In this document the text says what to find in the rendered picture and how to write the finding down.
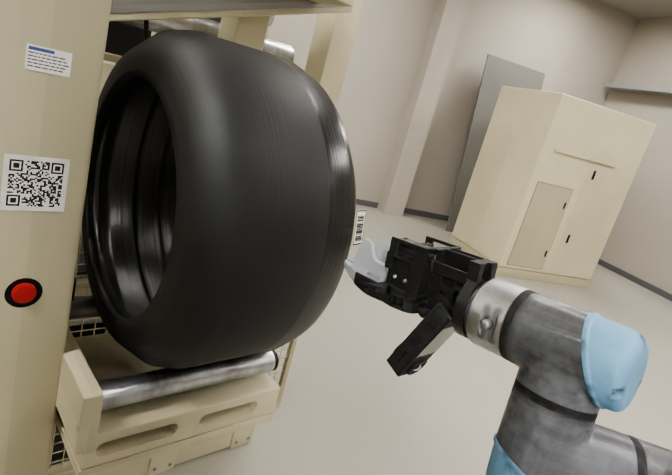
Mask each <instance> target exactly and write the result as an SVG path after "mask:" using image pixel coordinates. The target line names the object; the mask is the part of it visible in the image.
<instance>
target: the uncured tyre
mask: <svg viewBox="0 0 672 475"><path fill-rule="evenodd" d="M355 212H356V184H355V174H354V167H353V162H352V156H351V151H350V146H349V142H348V138H347V135H346V132H345V129H344V126H343V123H342V120H341V118H340V116H339V113H338V111H337V109H336V107H335V105H334V103H333V102H332V100H331V98H330V97H329V95H328V94H327V92H326V91H325V90H324V88H323V87H322V86H321V85H320V84H319V83H318V82H317V81H316V80H315V79H314V78H313V77H312V76H311V75H310V74H308V73H307V72H306V71H304V70H303V69H302V68H300V67H299V66H297V65H296V64H295V63H293V62H291V61H290V60H288V59H286V58H283V57H280V56H277V55H274V54H270V53H267V52H264V51H261V50H257V49H254V48H251V47H248V46H244V45H241V44H238V43H235V42H231V41H228V40H225V39H222V38H218V37H215V36H212V35H209V34H206V33H202V32H199V31H195V30H165V31H161V32H159V33H156V34H154V35H153V36H151V37H150V38H148V39H146V40H145V41H143V42H142V43H140V44H138V45H137V46H135V47H134V48H132V49H131V50H129V51H128V52H126V53H125V54H124V55H123V56H122V57H121V58H120V60H119V61H118V62H117V63H116V65H115V66H114V68H113V69H112V71H111V72H110V74H109V76H108V78H107V80H106V82H105V84H104V86H103V89H102V91H101V94H100V96H99V100H98V107H97V114H96V122H95V129H94V137H93V144H92V151H91V159H90V166H89V174H88V181H87V188H86V196H85V203H84V211H83V218H82V238H83V249H84V257H85V264H86V270H87V275H88V280H89V284H90V288H91V292H92V296H93V299H94V302H95V305H96V308H97V310H98V313H99V315H100V317H101V320H102V322H103V324H104V325H105V327H106V329H107V330H108V332H109V333H110V335H111V336H112V337H113V338H114V339H115V341H117V342H118V343H119V344H120V345H121V346H123V347H124V348H125V349H127V350H128V351H129V352H131V353H132V354H133V355H135V356H136V357H137V358H139V359H140V360H141V361H143V362H144V363H146V364H148V365H151V366H154V367H162V368H173V369H184V368H189V367H194V366H199V365H204V364H209V363H214V362H219V361H224V360H229V359H234V358H239V357H244V356H249V355H254V354H259V353H264V352H269V351H272V350H275V349H278V348H280V347H282V346H284V345H285V344H287V343H289V342H290V341H292V340H294V339H296V338H297V337H299V336H300V335H302V334H303V333H304V332H305V331H307V330H308V329H309V328H310V327H311V326H312V325H313V324H314V323H315V322H316V321H317V319H318V318H319V317H320V316H321V314H322V313H323V312H324V310H325V309H326V307H327V305H328V304H329V302H330V300H331V299H332V297H333V295H334V293H335V291H336V289H337V286H338V284H339V282H340V279H341V276H342V274H343V271H344V268H345V266H344V262H345V260H347V258H348V254H349V250H350V247H351V242H352V235H353V227H354V219H355ZM234 356H236V357H234ZM229 357H231V358H229ZM224 358H226V359H224ZM219 359H221V360H219ZM214 360H216V361H214ZM209 361H211V362H209ZM204 362H206V363H204ZM199 363H201V364H199Z"/></svg>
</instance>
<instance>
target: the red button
mask: <svg viewBox="0 0 672 475"><path fill-rule="evenodd" d="M36 294H37V291H36V288H35V286H34V285H32V284H31V283H20V284H18V285H16V286H15V287H14V288H13V289H12V291H11V297H12V299H13V300H14V301H15V302H17V303H28V302H30V301H32V300H33V299H34V298H35V296H36Z"/></svg>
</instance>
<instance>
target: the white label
mask: <svg viewBox="0 0 672 475"><path fill-rule="evenodd" d="M365 217H366V209H360V210H356V212H355V219H354V227H353V235H352V243H351V246H355V245H360V244H361V242H362V241H363V233H364V225H365Z"/></svg>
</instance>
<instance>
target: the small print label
mask: <svg viewBox="0 0 672 475"><path fill-rule="evenodd" d="M71 63H72V53H68V52H63V51H59V50H55V49H50V48H46V47H42V46H37V45H33V44H29V43H27V45H26V56H25V66H24V69H29V70H34V71H39V72H44V73H49V74H54V75H59V76H64V77H69V78H70V71H71Z"/></svg>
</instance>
